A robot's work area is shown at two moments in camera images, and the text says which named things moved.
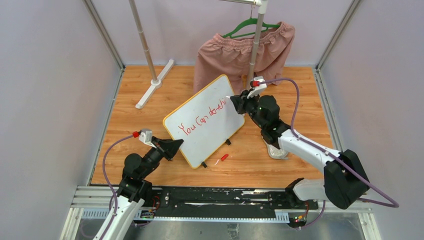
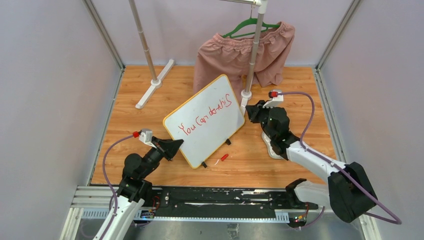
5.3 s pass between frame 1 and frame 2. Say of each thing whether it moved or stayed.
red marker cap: stayed
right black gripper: moved
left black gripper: stayed
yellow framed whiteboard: stayed
